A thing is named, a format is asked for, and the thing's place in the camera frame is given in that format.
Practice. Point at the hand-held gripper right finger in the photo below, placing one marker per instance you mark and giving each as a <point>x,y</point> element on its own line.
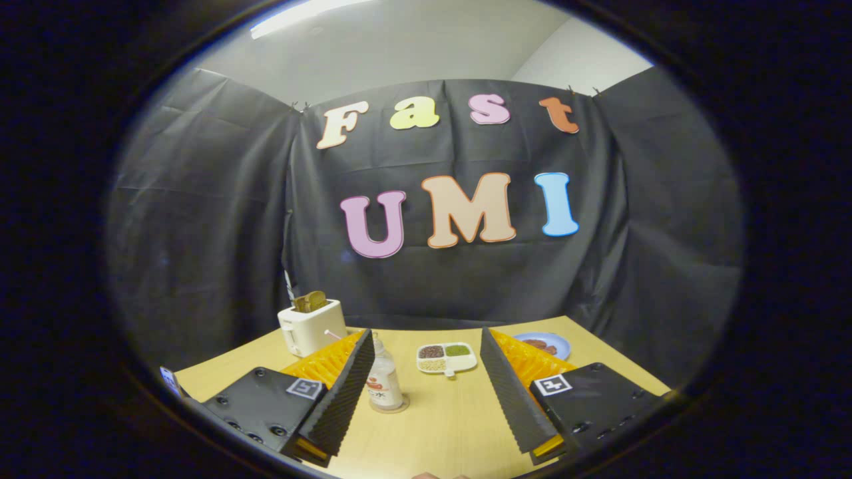
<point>509,399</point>

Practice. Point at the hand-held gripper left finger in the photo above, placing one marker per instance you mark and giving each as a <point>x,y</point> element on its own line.
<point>346,392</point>

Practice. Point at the clear juice bottle cherry label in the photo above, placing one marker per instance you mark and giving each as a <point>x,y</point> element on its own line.
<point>385,386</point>

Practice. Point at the round beige coaster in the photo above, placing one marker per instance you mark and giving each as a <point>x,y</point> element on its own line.
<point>406,403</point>

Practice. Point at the pink striped straw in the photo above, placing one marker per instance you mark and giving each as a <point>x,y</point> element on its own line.
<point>331,333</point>

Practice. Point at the brown meat piece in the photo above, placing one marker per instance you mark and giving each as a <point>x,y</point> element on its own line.
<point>548,349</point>
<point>534,343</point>

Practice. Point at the white divided dish with beans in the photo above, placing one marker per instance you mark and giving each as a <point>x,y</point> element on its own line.
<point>459,362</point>

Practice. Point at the wooden table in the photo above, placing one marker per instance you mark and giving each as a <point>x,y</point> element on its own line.
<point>446,426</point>

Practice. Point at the white toaster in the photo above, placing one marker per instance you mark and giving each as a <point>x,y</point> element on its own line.
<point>309,329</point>

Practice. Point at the blue plate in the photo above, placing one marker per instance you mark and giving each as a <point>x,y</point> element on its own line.
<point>563,344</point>

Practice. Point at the brown toast slices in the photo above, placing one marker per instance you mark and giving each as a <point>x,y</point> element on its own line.
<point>311,302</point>

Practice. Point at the black backdrop cloth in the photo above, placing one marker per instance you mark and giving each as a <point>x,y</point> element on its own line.
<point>200,213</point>

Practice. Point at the ceiling light panel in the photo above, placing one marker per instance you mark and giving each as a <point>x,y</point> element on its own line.
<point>299,16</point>

